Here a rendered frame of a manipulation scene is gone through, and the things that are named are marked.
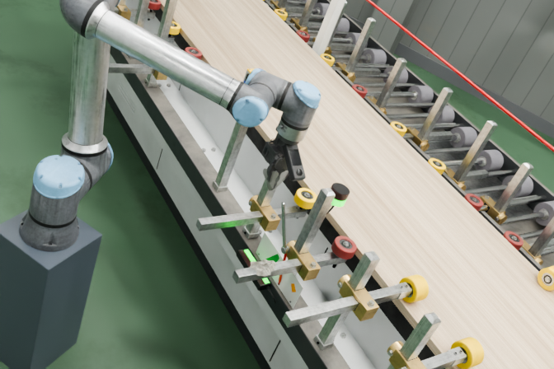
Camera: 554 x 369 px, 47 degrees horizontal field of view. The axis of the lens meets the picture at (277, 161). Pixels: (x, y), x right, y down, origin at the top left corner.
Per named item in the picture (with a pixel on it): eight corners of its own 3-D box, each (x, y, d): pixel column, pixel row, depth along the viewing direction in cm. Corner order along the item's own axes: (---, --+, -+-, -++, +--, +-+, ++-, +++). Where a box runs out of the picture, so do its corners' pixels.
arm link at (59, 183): (18, 212, 203) (25, 170, 194) (47, 185, 217) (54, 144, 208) (62, 231, 203) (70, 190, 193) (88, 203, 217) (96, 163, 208)
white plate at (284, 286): (292, 308, 208) (302, 287, 203) (255, 252, 225) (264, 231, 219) (293, 308, 209) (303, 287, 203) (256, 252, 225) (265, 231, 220)
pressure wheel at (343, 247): (330, 277, 212) (344, 253, 206) (318, 260, 217) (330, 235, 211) (349, 273, 217) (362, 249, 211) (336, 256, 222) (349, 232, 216)
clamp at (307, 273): (303, 281, 203) (308, 270, 200) (282, 251, 211) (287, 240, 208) (316, 278, 206) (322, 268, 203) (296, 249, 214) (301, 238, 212)
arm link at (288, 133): (314, 130, 192) (288, 131, 187) (308, 143, 195) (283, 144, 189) (299, 113, 198) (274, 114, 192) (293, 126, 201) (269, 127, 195)
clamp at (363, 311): (359, 322, 182) (365, 310, 179) (333, 287, 190) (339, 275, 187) (374, 318, 185) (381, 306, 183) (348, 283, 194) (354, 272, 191)
